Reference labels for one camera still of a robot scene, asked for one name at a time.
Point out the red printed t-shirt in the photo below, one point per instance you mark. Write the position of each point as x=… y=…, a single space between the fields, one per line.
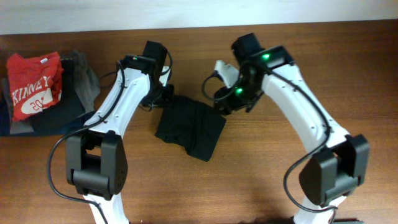
x=35 y=83

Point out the grey folded garment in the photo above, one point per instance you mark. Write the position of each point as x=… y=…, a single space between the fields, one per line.
x=86 y=86

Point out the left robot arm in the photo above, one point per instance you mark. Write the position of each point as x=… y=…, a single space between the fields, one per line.
x=96 y=162

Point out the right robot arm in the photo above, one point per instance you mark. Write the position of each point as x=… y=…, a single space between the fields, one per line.
x=335 y=162

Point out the black polo shirt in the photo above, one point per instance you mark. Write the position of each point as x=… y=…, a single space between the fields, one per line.
x=193 y=125

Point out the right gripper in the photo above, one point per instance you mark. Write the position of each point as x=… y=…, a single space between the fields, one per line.
x=228 y=103

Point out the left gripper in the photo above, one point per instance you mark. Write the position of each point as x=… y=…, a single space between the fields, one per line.
x=165 y=100

